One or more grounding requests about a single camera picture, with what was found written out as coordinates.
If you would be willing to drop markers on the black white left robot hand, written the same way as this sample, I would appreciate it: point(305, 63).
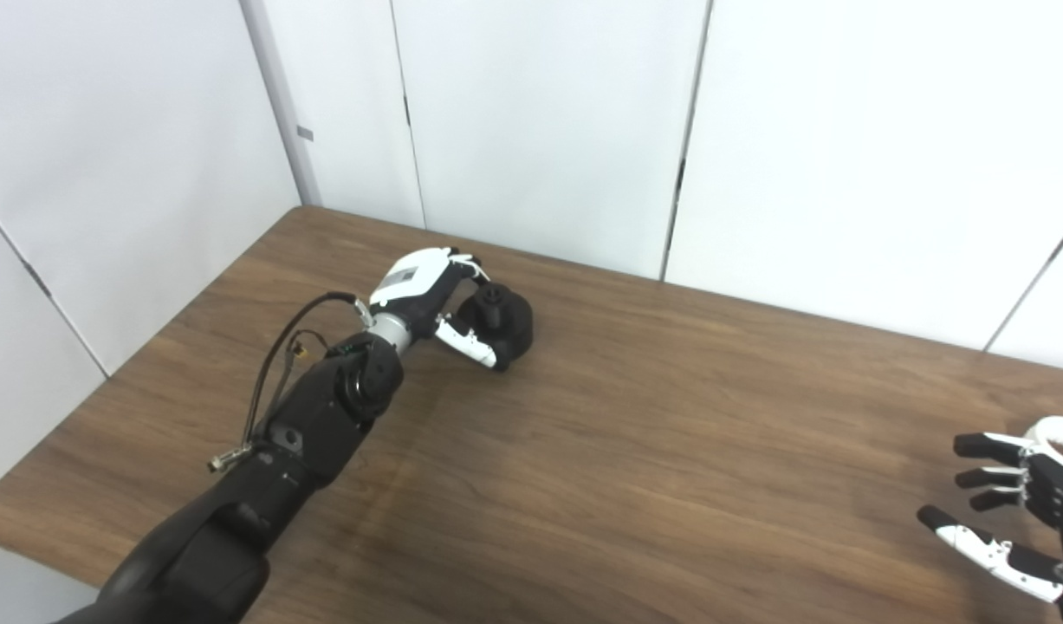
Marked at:
point(410, 282)

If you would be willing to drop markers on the round black stepped part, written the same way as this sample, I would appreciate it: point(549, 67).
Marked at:
point(509, 325)

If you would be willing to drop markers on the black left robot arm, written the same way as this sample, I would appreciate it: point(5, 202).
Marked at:
point(314, 425)

